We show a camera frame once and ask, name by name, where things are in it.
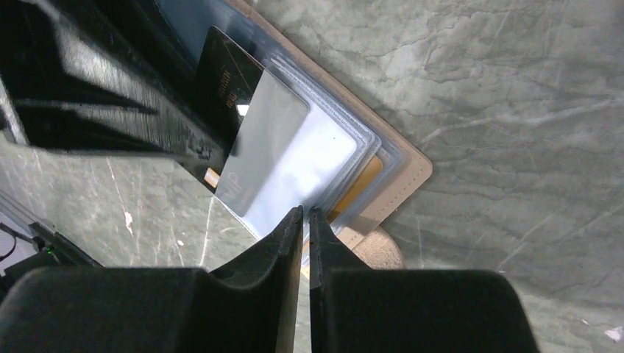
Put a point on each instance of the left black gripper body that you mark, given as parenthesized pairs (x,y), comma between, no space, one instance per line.
(105,78)

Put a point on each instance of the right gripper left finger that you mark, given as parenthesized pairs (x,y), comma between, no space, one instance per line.
(249,304)

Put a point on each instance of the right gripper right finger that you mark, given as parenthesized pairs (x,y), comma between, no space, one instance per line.
(356,308)

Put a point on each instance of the black credit card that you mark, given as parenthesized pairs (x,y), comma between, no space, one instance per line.
(226,79)

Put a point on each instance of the silver VIP credit card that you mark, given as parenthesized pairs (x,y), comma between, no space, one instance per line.
(269,120)

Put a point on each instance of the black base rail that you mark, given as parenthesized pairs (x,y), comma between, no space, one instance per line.
(50,247)

